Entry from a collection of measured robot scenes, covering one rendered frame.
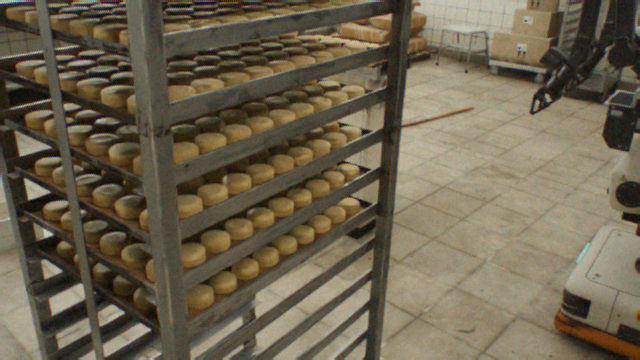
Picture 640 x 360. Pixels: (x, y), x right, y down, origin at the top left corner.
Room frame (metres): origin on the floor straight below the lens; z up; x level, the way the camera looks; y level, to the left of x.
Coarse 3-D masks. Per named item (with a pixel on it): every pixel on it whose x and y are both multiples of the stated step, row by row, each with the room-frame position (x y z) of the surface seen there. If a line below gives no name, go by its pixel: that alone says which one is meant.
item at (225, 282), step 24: (336, 216) 1.11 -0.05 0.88; (288, 240) 1.00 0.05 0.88; (312, 240) 1.03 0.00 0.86; (72, 264) 0.92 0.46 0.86; (96, 264) 0.90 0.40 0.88; (240, 264) 0.90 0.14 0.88; (264, 264) 0.93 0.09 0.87; (120, 288) 0.82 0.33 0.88; (192, 288) 0.82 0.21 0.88; (216, 288) 0.84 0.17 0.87; (144, 312) 0.78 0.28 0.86; (192, 312) 0.78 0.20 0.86
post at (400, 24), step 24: (408, 0) 1.16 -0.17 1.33; (408, 24) 1.17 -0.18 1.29; (384, 120) 1.17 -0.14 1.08; (384, 144) 1.16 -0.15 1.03; (384, 168) 1.16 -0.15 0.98; (384, 192) 1.16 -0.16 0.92; (384, 216) 1.15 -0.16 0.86; (384, 240) 1.15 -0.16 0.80; (384, 264) 1.16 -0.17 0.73; (384, 288) 1.16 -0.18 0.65
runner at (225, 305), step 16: (368, 208) 1.14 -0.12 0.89; (352, 224) 1.09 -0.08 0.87; (320, 240) 1.00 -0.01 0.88; (336, 240) 1.04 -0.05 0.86; (304, 256) 0.96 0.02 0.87; (272, 272) 0.88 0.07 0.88; (288, 272) 0.92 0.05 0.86; (240, 288) 0.82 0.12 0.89; (256, 288) 0.85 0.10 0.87; (224, 304) 0.79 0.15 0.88; (192, 320) 0.73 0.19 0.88; (208, 320) 0.76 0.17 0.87
